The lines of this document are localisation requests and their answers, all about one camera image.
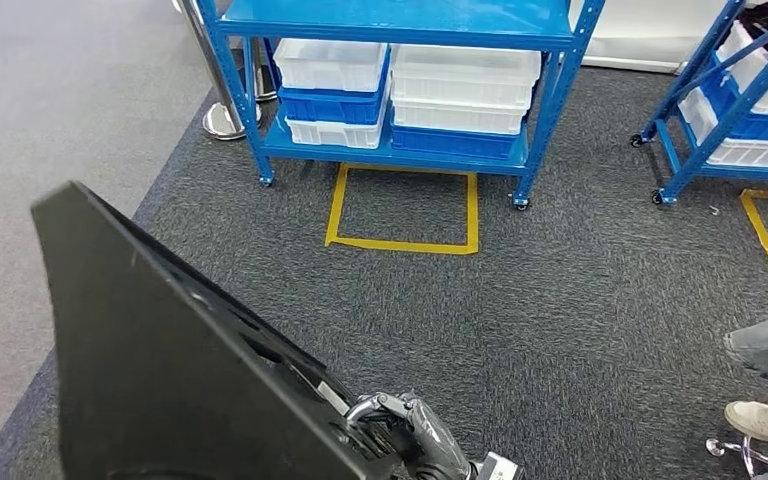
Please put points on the black plastic frame part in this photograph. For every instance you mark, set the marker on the black plastic frame part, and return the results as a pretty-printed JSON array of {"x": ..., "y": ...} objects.
[{"x": 159, "y": 364}]

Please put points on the person's foot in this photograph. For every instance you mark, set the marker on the person's foot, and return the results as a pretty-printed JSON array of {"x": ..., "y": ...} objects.
[{"x": 765, "y": 420}]

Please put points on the blue metal shelf rack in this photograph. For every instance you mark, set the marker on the blue metal shelf rack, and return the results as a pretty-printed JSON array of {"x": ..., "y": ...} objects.
[
  {"x": 728, "y": 126},
  {"x": 390, "y": 16}
]

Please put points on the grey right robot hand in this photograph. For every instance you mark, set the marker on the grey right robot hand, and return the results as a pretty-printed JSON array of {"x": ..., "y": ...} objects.
[{"x": 430, "y": 444}]

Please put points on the wide blue plastic bin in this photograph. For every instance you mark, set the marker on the wide blue plastic bin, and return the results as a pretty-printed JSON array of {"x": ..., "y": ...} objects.
[{"x": 450, "y": 142}]

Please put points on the white car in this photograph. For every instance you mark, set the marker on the white car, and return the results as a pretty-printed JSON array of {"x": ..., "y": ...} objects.
[{"x": 649, "y": 33}]

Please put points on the wide white plastic bin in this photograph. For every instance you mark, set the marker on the wide white plastic bin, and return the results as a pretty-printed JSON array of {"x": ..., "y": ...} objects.
[
  {"x": 463, "y": 73},
  {"x": 457, "y": 118}
]

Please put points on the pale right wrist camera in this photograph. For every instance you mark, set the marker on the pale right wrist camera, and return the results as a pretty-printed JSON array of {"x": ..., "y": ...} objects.
[{"x": 496, "y": 469}]

